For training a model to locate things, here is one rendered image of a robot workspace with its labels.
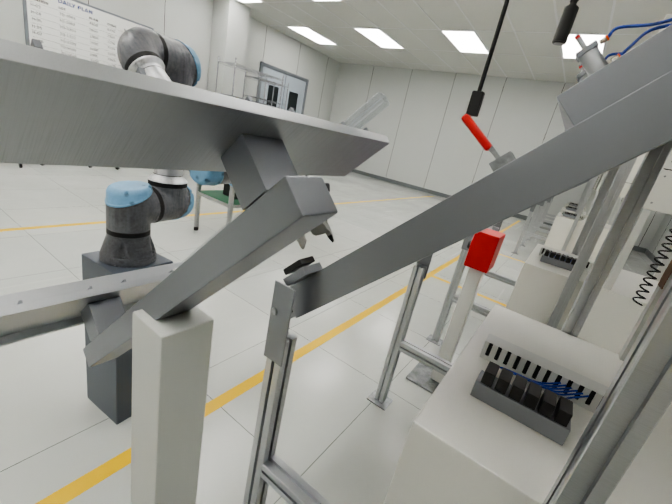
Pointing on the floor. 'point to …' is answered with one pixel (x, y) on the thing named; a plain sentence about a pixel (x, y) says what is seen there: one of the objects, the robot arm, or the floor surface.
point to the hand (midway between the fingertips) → (320, 242)
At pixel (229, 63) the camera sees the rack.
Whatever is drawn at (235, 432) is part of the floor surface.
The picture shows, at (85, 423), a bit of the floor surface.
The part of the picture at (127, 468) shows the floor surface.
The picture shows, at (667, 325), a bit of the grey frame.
